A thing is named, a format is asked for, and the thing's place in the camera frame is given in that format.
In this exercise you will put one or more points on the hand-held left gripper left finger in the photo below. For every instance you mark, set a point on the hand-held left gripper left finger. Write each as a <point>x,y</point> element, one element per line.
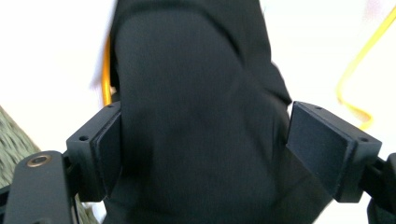
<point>93,155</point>

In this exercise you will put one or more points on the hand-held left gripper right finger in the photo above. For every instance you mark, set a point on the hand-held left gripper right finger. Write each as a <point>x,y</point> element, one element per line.
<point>330,152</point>

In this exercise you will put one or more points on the woven straw basket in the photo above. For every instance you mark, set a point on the woven straw basket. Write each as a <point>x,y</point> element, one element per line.
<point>12,146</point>

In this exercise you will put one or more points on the black cloth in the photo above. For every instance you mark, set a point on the black cloth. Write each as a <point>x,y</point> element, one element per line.
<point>193,93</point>

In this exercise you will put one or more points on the yellow clothes hanger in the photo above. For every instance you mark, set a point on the yellow clothes hanger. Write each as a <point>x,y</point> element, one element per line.
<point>351,71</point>

